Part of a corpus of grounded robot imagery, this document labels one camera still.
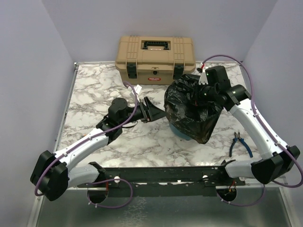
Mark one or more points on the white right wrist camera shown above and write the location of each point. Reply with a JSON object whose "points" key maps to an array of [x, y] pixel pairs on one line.
{"points": [[203, 77]]}

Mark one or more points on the black front mounting rail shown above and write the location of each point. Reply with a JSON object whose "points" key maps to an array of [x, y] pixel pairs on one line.
{"points": [[161, 181]]}

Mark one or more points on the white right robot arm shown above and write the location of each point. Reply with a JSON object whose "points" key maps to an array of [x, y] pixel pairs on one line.
{"points": [[277, 158]]}

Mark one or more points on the tan plastic toolbox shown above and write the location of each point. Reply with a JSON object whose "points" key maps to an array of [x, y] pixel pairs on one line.
{"points": [[148, 60]]}

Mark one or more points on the black plastic trash bag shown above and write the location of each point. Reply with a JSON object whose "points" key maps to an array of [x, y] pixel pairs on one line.
{"points": [[188, 111]]}

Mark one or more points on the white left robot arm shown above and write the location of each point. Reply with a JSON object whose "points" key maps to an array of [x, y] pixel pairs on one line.
{"points": [[55, 172]]}

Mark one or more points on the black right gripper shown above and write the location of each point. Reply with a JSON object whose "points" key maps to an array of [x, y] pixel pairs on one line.
{"points": [[200, 101]]}

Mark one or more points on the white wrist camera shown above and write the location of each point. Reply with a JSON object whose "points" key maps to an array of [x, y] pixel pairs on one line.
{"points": [[203, 77], [135, 91]]}

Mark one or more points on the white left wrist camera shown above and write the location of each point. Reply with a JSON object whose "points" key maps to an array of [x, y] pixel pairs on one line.
{"points": [[135, 91]]}

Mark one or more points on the teal plastic trash bin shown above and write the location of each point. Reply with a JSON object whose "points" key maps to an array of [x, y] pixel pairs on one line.
{"points": [[179, 134]]}

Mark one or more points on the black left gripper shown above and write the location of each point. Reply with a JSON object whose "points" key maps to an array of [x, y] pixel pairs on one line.
{"points": [[149, 112]]}

